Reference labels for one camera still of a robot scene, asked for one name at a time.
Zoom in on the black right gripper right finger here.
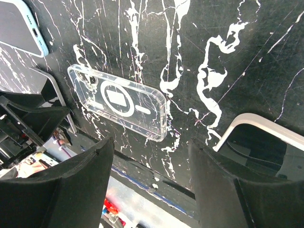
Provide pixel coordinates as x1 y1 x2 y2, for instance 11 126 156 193
189 139 304 228

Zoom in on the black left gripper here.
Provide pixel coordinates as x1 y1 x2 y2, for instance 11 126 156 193
0 92 69 169

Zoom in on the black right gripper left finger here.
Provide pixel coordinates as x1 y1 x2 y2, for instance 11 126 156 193
0 137 114 228

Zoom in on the dark blue phone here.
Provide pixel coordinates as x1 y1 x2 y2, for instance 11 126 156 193
218 124 304 181

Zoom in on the pink phone case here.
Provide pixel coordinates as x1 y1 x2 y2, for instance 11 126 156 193
212 113 304 152

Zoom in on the lilac phone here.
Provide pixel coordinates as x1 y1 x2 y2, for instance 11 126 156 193
0 1 42 57

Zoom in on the blue phone case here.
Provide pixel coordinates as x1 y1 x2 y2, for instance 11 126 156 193
0 0 50 58

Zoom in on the clear magnetic phone case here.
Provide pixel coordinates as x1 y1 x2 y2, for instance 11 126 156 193
67 64 167 142

